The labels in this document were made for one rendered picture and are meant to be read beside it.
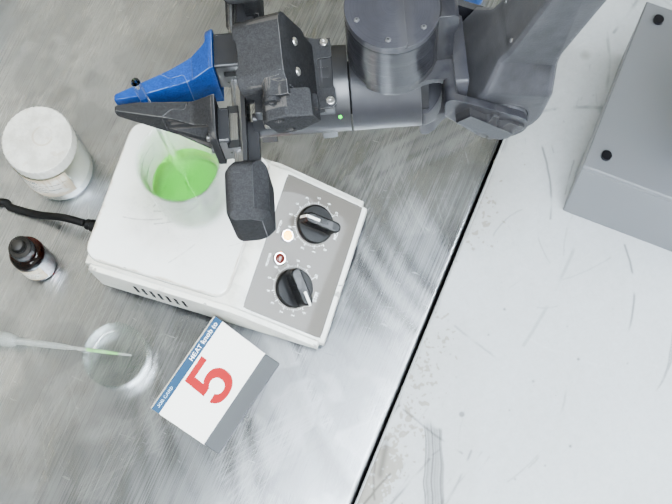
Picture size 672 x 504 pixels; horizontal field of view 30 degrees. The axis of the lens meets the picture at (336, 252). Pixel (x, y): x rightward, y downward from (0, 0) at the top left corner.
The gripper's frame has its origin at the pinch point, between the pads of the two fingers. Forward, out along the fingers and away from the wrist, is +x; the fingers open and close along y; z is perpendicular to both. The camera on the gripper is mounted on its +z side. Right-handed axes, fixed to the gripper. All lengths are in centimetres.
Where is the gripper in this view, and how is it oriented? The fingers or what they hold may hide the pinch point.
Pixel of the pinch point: (167, 101)
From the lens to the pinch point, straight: 84.8
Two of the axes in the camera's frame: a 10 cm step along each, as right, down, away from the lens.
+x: -10.0, 0.7, 0.2
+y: 0.7, 9.7, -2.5
